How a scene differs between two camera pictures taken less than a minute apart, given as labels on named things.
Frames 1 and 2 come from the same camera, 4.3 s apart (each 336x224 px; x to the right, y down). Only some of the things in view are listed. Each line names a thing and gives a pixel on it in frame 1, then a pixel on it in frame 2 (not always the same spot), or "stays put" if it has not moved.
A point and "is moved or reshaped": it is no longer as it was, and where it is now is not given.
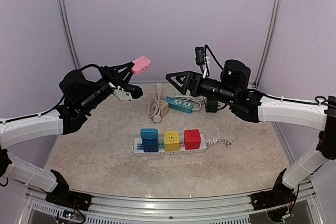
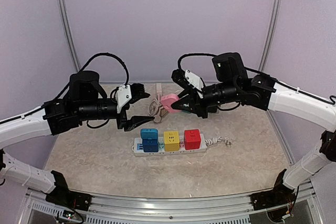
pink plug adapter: (141, 64) is moved or reshaped
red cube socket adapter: (192, 139) stays put
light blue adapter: (149, 133) stays put
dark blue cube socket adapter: (150, 145) stays put
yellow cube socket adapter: (171, 141) stays put
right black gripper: (187, 83) -> (192, 98)
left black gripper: (116, 77) -> (133, 122)
